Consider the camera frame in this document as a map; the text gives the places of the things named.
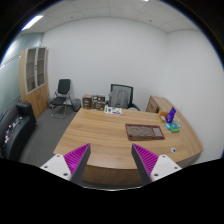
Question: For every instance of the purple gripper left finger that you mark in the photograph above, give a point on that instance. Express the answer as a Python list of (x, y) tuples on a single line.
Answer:
[(69, 166)]

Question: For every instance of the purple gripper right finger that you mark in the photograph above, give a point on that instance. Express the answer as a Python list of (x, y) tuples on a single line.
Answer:
[(152, 167)]

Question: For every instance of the small white round object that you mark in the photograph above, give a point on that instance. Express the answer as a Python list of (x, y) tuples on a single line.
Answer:
[(173, 150)]

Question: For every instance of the green small box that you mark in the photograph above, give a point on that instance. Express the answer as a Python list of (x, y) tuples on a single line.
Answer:
[(175, 130)]

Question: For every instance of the blue small box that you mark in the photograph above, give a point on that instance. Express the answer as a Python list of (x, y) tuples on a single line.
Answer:
[(167, 126)]

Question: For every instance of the wooden office desk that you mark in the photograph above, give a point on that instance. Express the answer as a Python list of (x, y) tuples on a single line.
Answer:
[(111, 162)]

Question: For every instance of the grey round bin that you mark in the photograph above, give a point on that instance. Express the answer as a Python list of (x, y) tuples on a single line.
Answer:
[(76, 104)]

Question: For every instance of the wooden side cabinet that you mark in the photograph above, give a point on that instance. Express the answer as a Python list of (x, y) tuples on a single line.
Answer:
[(157, 104)]

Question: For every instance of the black visitor chair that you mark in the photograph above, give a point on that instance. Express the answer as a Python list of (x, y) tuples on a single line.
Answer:
[(61, 95)]

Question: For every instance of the white green booklet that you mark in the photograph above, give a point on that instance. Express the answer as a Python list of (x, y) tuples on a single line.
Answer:
[(112, 110)]

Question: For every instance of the brown box left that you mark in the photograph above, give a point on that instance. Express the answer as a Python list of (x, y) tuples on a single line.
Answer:
[(87, 101)]

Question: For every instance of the dark box right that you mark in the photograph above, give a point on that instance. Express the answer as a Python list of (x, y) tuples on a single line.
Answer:
[(98, 102)]

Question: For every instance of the black leather sofa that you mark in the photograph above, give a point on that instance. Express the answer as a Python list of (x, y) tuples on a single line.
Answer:
[(16, 127)]

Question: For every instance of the grey mesh office chair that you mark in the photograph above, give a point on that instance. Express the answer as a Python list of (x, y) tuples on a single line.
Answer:
[(121, 96)]

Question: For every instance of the wooden glass-door cabinet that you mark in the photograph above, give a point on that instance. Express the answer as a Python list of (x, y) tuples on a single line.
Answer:
[(33, 79)]

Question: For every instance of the ceiling light strip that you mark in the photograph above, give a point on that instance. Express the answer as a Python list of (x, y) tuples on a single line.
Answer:
[(32, 22)]

